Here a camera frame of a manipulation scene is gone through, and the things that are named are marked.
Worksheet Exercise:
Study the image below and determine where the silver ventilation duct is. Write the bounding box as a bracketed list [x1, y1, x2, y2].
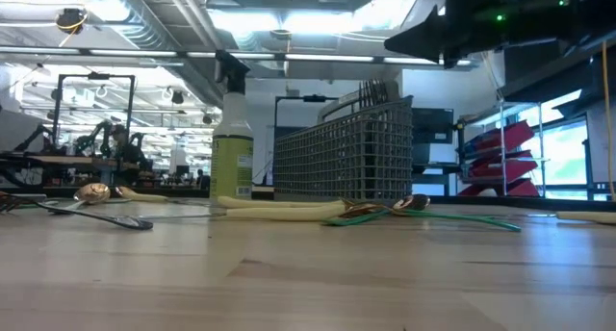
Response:
[76, 0, 227, 109]

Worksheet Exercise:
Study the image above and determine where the black metal stand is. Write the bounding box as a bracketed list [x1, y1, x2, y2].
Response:
[272, 93, 341, 130]

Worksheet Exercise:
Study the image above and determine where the black metal rig frame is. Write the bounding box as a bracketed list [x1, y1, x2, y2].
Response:
[51, 72, 137, 147]

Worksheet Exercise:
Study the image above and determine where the red storage bin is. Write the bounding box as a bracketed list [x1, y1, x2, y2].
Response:
[464, 120, 535, 154]
[456, 176, 541, 198]
[469, 150, 539, 179]

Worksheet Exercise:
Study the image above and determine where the long led light bar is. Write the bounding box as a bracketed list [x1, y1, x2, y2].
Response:
[0, 45, 477, 66]

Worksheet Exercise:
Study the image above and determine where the background wooden table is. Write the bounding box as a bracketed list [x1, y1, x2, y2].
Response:
[0, 151, 145, 188]

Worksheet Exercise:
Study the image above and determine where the metal shelf rack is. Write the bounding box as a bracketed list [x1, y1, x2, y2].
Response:
[480, 99, 550, 198]

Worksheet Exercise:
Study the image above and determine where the dark monitor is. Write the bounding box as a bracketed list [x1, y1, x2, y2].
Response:
[412, 108, 455, 145]

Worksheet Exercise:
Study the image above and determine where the spray bottle yellow-green label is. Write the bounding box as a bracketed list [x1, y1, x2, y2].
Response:
[210, 50, 255, 201]

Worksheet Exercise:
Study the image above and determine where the grey plastic cutlery basket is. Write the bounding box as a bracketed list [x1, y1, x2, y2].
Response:
[272, 80, 415, 203]

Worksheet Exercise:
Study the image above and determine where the black ceiling-mounted device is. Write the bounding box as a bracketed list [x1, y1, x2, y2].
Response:
[54, 7, 90, 36]

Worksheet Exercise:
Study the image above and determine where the cream handled table knife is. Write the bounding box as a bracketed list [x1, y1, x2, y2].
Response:
[216, 195, 346, 210]
[114, 185, 216, 207]
[526, 211, 616, 225]
[143, 203, 347, 222]

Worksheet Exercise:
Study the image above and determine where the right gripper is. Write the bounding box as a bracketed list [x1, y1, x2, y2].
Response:
[383, 0, 581, 68]

